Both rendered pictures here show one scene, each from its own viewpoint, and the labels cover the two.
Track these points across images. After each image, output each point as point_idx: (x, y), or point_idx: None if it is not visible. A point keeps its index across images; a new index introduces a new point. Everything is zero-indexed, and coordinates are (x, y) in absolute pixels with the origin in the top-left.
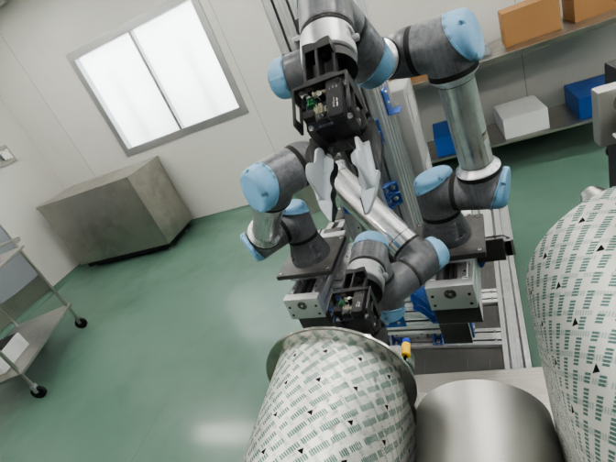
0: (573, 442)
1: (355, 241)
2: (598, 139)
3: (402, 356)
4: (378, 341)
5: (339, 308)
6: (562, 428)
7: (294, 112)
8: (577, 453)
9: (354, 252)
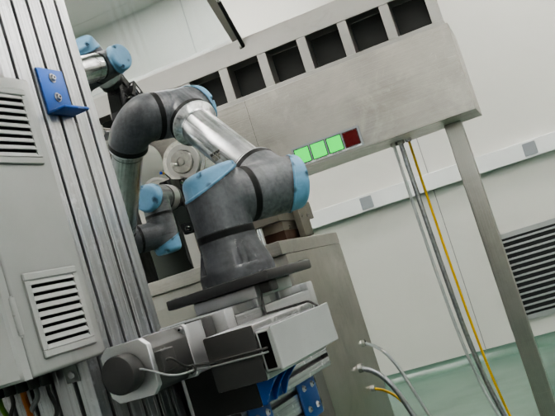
0: (145, 162)
1: (154, 184)
2: (104, 133)
3: (164, 172)
4: (164, 153)
5: (183, 182)
6: (144, 176)
7: (139, 88)
8: (146, 160)
9: (159, 184)
